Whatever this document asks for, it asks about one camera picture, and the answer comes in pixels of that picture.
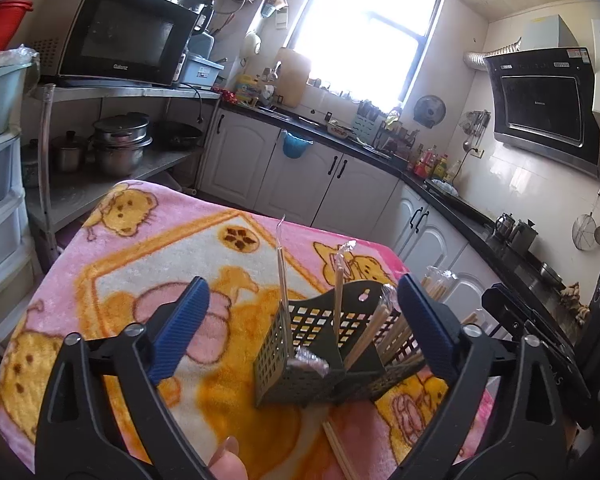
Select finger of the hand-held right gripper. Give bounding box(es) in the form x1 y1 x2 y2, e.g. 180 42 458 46
481 283 537 342

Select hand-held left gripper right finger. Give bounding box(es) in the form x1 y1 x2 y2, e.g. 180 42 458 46
390 274 569 480

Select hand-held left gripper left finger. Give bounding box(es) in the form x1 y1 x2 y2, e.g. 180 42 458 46
35 275 216 480

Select dark grey utensil holder basket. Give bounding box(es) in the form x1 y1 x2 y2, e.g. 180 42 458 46
253 281 433 409

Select hanging kitchen utensils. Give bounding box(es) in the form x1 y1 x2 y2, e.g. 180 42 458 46
460 110 491 154

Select person's left hand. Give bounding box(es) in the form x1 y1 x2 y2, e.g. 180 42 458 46
209 435 250 480

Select steel kettle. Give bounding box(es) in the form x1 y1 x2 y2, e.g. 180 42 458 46
510 219 539 256

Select pink and orange printed blanket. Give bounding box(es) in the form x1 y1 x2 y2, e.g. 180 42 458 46
0 179 496 480

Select glass french press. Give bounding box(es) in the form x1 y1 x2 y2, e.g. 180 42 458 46
492 212 516 241

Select round mesh strainer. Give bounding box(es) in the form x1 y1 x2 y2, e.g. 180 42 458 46
572 212 597 251

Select metal kitchen rack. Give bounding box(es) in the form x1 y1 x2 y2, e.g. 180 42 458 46
25 82 224 281

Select group of condiment bottles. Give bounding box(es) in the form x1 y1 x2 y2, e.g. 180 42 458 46
407 142 454 181

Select black wok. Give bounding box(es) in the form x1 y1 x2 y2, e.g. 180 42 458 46
152 120 204 151

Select stacked steel pots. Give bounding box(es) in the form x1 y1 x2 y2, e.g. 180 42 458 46
90 114 154 177

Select small steel pot with lid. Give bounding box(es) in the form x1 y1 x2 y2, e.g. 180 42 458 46
50 131 89 174

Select black range hood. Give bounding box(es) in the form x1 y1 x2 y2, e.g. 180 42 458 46
482 47 600 179

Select blue hanging bin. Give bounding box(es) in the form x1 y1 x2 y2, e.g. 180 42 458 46
281 130 312 160

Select knife holder with knives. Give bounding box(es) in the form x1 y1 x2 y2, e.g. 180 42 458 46
355 100 384 131

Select white plastic drawer unit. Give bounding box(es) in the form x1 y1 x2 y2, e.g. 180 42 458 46
0 50 47 347

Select yellow detergent pack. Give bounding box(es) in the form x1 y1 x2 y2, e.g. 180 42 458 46
235 74 261 104

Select light blue plastic box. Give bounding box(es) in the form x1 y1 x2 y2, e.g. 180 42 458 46
182 52 226 89

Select black microwave oven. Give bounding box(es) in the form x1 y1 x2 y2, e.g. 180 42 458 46
40 0 204 89

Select kitchen window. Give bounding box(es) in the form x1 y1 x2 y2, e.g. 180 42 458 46
280 0 447 107

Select black blender jug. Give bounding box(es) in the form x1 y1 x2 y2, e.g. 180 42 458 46
177 0 216 36

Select red plastic bucket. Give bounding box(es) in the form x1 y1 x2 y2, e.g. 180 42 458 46
0 0 34 56

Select round wall fan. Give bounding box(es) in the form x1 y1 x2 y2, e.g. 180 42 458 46
412 95 447 129

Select aluminium exhaust duct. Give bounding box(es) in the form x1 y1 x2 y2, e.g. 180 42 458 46
462 37 524 74

